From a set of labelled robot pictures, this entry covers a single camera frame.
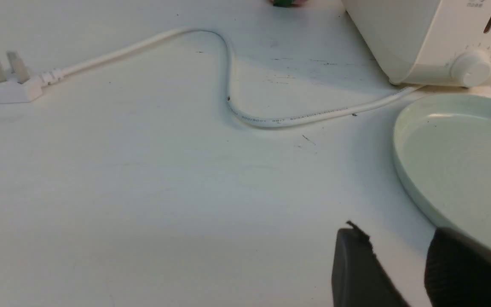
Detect white two-slot toaster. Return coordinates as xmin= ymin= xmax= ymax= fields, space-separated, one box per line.
xmin=343 ymin=0 xmax=491 ymax=88

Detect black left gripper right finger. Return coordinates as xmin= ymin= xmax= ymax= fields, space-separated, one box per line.
xmin=424 ymin=227 xmax=491 ymax=307

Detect light green round plate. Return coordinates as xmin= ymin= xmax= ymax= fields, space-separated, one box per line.
xmin=393 ymin=93 xmax=491 ymax=249

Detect white power cable with plug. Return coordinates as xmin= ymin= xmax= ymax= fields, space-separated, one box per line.
xmin=0 ymin=28 xmax=423 ymax=129

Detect pink peach with green leaf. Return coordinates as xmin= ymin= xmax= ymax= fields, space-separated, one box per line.
xmin=270 ymin=0 xmax=307 ymax=8

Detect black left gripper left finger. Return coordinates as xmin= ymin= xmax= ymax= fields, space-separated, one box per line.
xmin=331 ymin=221 xmax=409 ymax=307

